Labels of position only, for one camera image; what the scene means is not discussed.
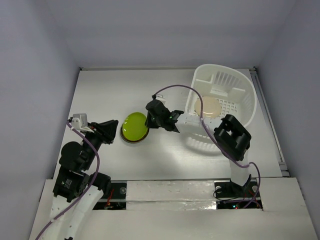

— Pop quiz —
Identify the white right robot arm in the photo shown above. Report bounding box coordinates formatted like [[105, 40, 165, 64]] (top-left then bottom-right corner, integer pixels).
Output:
[[145, 99, 252, 196]]

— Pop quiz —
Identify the white foam front board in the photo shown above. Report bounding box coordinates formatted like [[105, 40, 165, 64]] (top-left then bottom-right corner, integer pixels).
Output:
[[27, 177, 316, 240]]

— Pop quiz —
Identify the lime green plate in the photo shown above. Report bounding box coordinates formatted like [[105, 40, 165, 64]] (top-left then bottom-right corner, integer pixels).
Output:
[[121, 112, 148, 128]]

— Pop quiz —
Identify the yellow plate with brown rim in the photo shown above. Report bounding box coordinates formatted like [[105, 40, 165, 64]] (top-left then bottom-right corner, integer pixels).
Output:
[[120, 125, 149, 144]]

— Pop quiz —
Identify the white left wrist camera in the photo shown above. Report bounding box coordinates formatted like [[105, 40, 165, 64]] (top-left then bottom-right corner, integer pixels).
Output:
[[68, 113, 90, 132]]

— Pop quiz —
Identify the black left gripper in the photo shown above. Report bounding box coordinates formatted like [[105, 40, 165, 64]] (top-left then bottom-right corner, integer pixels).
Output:
[[82, 118, 119, 168]]

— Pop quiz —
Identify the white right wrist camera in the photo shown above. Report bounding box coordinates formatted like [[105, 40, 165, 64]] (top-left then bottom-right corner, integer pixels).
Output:
[[151, 94, 166, 104]]

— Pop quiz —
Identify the cream plate with black mark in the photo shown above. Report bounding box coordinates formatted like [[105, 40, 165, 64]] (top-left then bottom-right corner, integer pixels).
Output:
[[202, 96, 222, 118]]

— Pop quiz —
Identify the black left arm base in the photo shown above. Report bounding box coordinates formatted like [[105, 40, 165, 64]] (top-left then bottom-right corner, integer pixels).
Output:
[[93, 181, 127, 210]]

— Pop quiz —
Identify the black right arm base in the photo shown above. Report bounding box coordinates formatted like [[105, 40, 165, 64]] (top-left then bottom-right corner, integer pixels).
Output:
[[213, 181, 243, 200]]

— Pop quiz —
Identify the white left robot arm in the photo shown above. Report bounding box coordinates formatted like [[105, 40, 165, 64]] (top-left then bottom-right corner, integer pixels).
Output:
[[36, 114, 119, 240]]

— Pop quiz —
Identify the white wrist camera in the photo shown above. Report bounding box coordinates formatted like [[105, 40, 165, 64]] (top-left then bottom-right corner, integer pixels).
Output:
[[68, 113, 90, 132], [151, 94, 166, 104]]

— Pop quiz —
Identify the white plastic dish rack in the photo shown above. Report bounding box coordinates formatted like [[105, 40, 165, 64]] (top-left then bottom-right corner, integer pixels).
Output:
[[191, 64, 257, 128]]

